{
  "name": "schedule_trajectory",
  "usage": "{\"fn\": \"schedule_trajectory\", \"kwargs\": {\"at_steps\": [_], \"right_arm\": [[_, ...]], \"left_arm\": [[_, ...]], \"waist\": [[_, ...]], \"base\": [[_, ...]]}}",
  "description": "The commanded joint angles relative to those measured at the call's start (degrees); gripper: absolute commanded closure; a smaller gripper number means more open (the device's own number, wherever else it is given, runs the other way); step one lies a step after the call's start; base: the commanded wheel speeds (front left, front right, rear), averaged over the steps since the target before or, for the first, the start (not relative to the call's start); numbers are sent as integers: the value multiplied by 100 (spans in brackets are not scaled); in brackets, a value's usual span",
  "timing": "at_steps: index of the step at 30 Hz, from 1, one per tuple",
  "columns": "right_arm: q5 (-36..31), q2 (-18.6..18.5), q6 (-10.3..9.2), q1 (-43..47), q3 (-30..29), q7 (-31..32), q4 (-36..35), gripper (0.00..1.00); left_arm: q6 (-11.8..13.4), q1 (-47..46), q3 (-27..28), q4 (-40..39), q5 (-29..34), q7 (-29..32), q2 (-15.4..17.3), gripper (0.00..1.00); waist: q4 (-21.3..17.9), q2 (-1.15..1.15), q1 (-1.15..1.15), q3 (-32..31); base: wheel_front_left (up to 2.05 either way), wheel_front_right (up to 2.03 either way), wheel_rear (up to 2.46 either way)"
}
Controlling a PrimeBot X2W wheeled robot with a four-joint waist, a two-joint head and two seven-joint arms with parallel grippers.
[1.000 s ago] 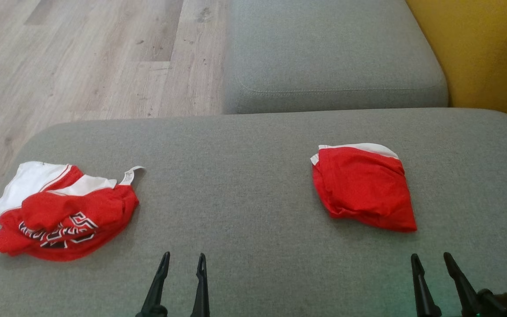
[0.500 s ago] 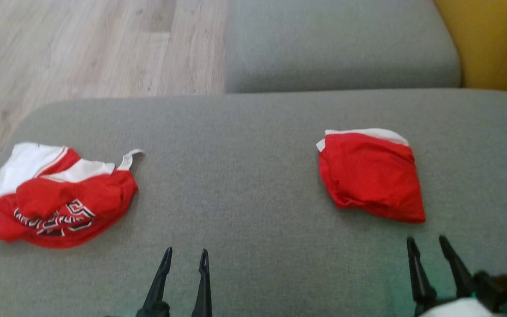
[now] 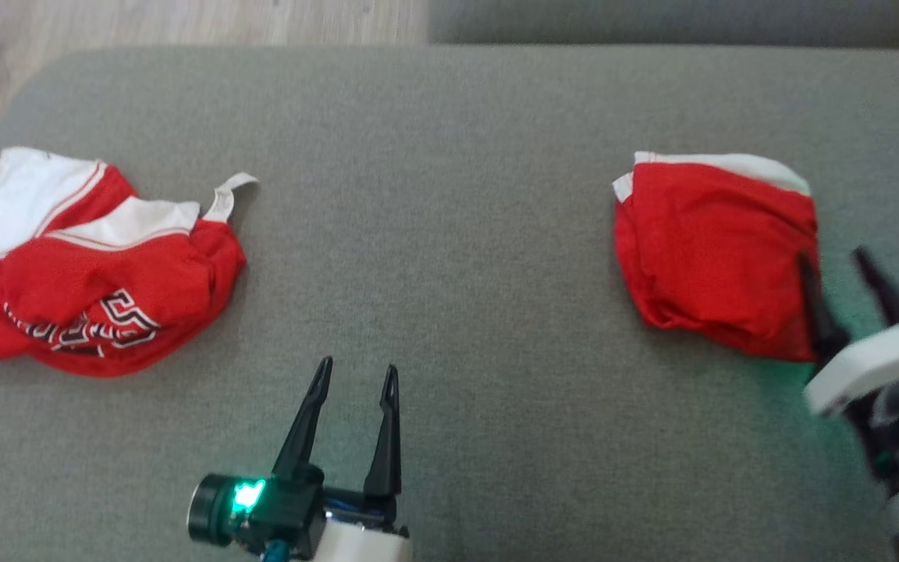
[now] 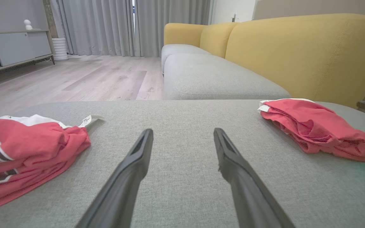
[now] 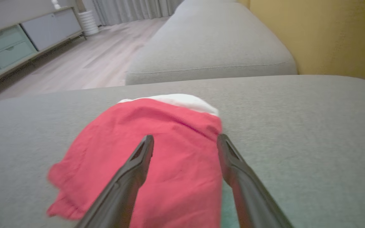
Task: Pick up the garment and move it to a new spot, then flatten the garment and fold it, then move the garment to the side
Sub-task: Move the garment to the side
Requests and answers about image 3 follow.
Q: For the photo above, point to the red white shirt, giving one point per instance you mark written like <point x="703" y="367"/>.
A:
<point x="707" y="250"/>

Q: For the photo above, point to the large grey sofa seat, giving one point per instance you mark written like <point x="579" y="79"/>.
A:
<point x="449" y="234"/>

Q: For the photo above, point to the grey sofa cushion with seam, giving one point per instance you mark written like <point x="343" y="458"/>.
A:
<point x="652" y="19"/>

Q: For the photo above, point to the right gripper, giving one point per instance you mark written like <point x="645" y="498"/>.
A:
<point x="879" y="363"/>

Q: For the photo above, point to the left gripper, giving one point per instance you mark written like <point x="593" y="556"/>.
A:
<point x="286" y="515"/>

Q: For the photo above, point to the red jersey with number print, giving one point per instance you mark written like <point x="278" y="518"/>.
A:
<point x="106" y="281"/>

